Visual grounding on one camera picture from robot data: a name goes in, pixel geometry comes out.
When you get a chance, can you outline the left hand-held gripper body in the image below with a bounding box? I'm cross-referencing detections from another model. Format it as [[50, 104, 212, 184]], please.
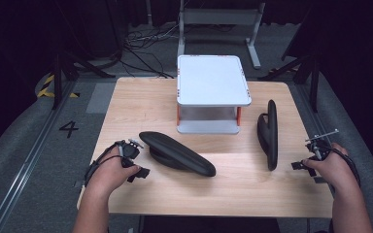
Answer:
[[115, 138, 145, 161]]

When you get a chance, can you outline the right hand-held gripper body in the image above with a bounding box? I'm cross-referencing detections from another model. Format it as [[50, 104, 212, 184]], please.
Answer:
[[304, 128, 340, 161]]

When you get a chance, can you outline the person's right hand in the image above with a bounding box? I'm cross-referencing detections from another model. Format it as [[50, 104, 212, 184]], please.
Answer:
[[302, 142, 359, 192]]

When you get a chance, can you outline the person's left hand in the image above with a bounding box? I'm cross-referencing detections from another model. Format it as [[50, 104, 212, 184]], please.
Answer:
[[86, 147, 142, 200]]

